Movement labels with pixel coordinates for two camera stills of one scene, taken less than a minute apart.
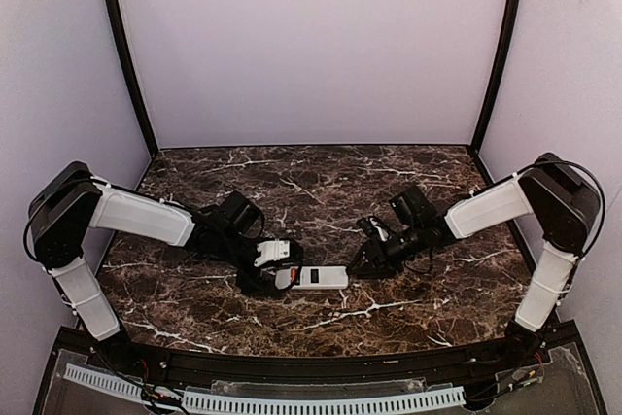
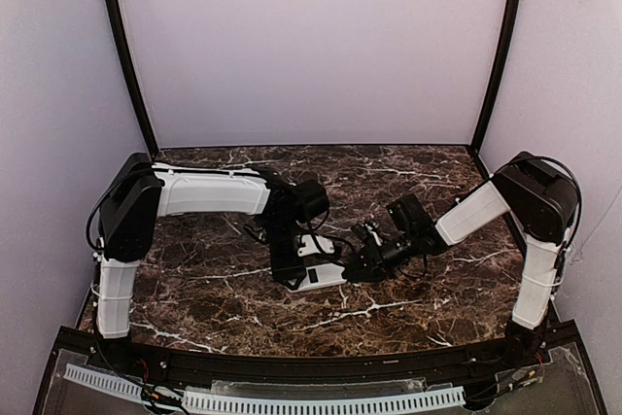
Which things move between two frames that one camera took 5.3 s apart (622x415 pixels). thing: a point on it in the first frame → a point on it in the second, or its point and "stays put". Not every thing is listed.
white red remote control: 323,277 stays put
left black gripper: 258,279 → 288,268
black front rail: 270,367 stays put
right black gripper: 374,256 stays put
